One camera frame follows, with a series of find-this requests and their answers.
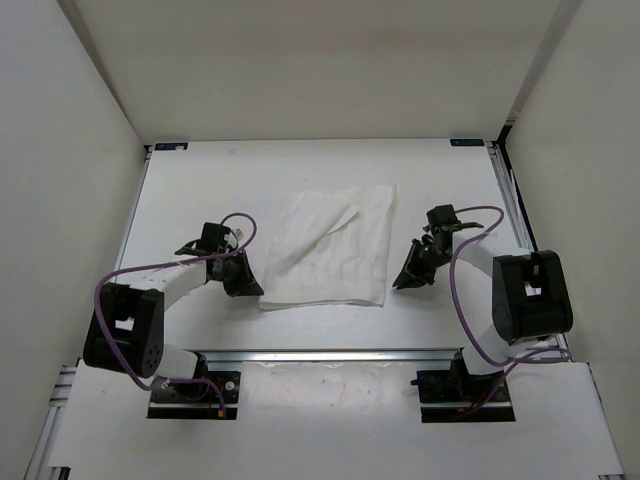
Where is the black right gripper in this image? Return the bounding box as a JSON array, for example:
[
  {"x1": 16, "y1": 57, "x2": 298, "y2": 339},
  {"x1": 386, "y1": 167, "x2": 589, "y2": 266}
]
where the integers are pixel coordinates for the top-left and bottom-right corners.
[{"x1": 392, "y1": 238, "x2": 454, "y2": 290}]

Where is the white pleated skirt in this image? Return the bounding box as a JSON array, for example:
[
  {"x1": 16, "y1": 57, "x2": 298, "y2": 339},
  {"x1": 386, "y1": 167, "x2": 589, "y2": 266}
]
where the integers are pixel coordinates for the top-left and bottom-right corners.
[{"x1": 259, "y1": 185, "x2": 395, "y2": 311}]

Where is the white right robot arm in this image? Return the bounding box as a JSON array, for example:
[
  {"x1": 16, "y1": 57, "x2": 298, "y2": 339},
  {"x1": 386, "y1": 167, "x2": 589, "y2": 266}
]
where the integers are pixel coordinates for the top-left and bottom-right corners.
[{"x1": 218, "y1": 226, "x2": 572, "y2": 400}]

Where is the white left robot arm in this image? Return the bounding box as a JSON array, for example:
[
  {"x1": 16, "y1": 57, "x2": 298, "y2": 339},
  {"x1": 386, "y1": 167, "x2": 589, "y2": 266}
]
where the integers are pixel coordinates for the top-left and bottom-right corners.
[{"x1": 83, "y1": 241, "x2": 264, "y2": 400}]

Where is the blue right corner label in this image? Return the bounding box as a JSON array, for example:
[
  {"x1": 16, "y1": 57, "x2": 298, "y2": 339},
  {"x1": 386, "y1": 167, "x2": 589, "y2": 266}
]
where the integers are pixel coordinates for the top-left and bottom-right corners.
[{"x1": 449, "y1": 138, "x2": 485, "y2": 148}]

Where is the blue corner label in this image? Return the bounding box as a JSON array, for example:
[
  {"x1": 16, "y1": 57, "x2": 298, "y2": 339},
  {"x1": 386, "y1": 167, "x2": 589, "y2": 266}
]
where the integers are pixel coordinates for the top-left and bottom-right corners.
[
  {"x1": 449, "y1": 138, "x2": 485, "y2": 148},
  {"x1": 154, "y1": 142, "x2": 189, "y2": 151}
]

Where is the white front cover panel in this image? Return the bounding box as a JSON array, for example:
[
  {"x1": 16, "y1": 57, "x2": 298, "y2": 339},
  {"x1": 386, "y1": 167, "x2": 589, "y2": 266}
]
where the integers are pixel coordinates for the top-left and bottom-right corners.
[{"x1": 49, "y1": 363, "x2": 623, "y2": 479}]

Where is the blue left corner label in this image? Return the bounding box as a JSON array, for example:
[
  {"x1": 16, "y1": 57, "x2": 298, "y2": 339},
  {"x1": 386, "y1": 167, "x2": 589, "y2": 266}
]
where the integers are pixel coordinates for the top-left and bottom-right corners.
[{"x1": 154, "y1": 142, "x2": 189, "y2": 151}]

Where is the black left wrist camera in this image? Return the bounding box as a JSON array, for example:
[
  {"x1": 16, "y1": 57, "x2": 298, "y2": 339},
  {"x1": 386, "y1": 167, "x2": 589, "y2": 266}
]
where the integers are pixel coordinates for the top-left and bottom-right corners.
[{"x1": 174, "y1": 222, "x2": 237, "y2": 257}]

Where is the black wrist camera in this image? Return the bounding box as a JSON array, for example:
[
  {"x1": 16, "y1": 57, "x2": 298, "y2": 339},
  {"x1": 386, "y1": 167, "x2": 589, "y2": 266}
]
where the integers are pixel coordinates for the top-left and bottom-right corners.
[
  {"x1": 425, "y1": 204, "x2": 482, "y2": 234},
  {"x1": 174, "y1": 222, "x2": 237, "y2": 257}
]

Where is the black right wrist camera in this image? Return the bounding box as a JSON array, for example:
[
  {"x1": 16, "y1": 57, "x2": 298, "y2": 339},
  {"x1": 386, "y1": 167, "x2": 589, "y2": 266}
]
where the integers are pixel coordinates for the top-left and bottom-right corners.
[{"x1": 425, "y1": 204, "x2": 482, "y2": 234}]

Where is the aluminium table edge rail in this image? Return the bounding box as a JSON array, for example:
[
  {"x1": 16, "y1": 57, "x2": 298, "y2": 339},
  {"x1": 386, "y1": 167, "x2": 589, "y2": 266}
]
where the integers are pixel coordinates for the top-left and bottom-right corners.
[{"x1": 203, "y1": 348, "x2": 457, "y2": 368}]

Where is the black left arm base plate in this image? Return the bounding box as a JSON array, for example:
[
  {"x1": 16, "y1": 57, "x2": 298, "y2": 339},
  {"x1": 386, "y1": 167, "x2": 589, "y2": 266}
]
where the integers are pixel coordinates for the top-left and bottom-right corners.
[{"x1": 147, "y1": 370, "x2": 241, "y2": 421}]

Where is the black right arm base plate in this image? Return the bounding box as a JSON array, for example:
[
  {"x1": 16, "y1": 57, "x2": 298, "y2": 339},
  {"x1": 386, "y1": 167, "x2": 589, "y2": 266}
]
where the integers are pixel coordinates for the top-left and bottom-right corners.
[{"x1": 410, "y1": 370, "x2": 516, "y2": 424}]

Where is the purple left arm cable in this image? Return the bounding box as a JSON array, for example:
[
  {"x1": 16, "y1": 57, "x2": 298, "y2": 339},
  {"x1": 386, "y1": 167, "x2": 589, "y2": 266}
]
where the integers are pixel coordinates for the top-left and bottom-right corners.
[{"x1": 94, "y1": 212, "x2": 259, "y2": 419}]

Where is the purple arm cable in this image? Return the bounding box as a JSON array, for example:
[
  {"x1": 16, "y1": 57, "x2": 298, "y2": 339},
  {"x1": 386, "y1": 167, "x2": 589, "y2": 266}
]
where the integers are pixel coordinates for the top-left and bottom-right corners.
[
  {"x1": 447, "y1": 205, "x2": 572, "y2": 416},
  {"x1": 94, "y1": 212, "x2": 259, "y2": 419}
]

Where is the aluminium right frame rail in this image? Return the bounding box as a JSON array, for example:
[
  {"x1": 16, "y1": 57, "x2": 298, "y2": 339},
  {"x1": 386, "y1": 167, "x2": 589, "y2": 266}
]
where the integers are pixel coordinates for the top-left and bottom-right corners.
[{"x1": 488, "y1": 143, "x2": 573, "y2": 346}]

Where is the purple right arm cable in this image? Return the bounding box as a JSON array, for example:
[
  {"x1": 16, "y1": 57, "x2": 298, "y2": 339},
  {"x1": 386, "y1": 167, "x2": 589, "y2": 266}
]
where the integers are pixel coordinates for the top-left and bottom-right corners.
[{"x1": 447, "y1": 205, "x2": 572, "y2": 416}]

